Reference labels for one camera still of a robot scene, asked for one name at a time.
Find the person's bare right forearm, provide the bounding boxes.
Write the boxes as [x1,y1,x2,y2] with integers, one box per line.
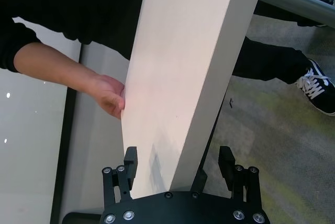
[13,42,105,96]

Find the black wall rail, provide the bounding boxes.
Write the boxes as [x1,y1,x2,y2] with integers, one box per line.
[51,43,83,224]

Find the person in black clothes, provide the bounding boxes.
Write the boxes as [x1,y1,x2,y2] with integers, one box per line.
[0,0,150,73]

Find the white rectangular table top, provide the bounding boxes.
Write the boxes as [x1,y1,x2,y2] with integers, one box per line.
[120,0,267,200]

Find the person's right hand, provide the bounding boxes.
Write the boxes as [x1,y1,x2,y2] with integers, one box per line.
[93,74,126,119]

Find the black trousers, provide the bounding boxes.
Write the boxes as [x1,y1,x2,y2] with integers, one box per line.
[231,0,331,85]

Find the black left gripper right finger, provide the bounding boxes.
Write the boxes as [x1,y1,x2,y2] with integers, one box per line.
[218,145,261,204]

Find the black white right sneaker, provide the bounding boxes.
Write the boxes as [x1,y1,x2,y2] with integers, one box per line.
[295,58,335,117]

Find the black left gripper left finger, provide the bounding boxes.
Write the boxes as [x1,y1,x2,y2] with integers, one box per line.
[102,146,138,205]

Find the chrome table column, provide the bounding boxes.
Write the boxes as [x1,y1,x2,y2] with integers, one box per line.
[258,0,335,25]

